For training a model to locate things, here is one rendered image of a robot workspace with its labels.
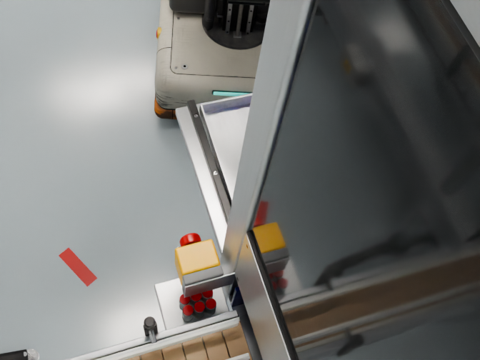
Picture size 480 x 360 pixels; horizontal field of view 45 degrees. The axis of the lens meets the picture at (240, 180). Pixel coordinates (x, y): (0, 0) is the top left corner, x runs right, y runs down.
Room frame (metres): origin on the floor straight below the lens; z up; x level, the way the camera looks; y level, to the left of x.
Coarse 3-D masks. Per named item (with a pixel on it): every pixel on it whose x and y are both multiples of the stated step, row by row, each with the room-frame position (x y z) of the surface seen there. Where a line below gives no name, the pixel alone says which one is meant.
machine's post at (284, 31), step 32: (288, 0) 0.38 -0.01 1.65; (288, 32) 0.37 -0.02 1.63; (288, 64) 0.36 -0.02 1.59; (256, 96) 0.40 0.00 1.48; (288, 96) 0.36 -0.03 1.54; (256, 128) 0.39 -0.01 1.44; (256, 160) 0.37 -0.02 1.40; (256, 192) 0.36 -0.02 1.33; (224, 256) 0.40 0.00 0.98; (224, 288) 0.37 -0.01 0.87
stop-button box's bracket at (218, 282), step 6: (222, 276) 0.34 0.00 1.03; (228, 276) 0.35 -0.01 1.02; (198, 282) 0.32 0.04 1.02; (204, 282) 0.33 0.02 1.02; (210, 282) 0.33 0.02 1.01; (216, 282) 0.34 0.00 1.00; (222, 282) 0.34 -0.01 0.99; (228, 282) 0.35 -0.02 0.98; (186, 288) 0.31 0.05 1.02; (192, 288) 0.32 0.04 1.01; (198, 288) 0.32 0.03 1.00; (204, 288) 0.33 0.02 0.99; (210, 288) 0.33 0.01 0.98; (216, 288) 0.34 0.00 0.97; (186, 294) 0.31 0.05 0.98; (192, 294) 0.32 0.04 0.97
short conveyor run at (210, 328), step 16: (144, 320) 0.25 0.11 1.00; (208, 320) 0.29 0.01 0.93; (224, 320) 0.29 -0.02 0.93; (144, 336) 0.23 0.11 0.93; (160, 336) 0.24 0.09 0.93; (176, 336) 0.24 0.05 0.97; (192, 336) 0.24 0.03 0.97; (208, 336) 0.26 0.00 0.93; (224, 336) 0.26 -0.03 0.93; (240, 336) 0.27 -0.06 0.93; (96, 352) 0.19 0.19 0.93; (112, 352) 0.20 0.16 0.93; (128, 352) 0.19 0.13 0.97; (144, 352) 0.20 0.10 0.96; (160, 352) 0.21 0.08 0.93; (176, 352) 0.22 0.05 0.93; (192, 352) 0.22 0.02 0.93; (208, 352) 0.23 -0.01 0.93; (224, 352) 0.24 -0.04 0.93; (240, 352) 0.24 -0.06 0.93
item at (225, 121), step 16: (240, 96) 0.82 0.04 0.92; (208, 112) 0.78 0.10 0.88; (224, 112) 0.79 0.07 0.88; (240, 112) 0.80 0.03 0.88; (208, 128) 0.71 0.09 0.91; (224, 128) 0.74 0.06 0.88; (240, 128) 0.75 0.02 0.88; (224, 144) 0.70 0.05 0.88; (240, 144) 0.71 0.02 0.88; (224, 160) 0.66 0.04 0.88; (224, 176) 0.60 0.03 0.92
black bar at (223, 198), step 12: (192, 108) 0.77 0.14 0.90; (192, 120) 0.74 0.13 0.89; (204, 132) 0.71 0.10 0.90; (204, 144) 0.68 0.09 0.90; (204, 156) 0.66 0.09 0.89; (216, 168) 0.63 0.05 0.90; (216, 180) 0.60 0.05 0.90; (216, 192) 0.57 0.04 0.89; (228, 204) 0.54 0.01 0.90; (228, 216) 0.52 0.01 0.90
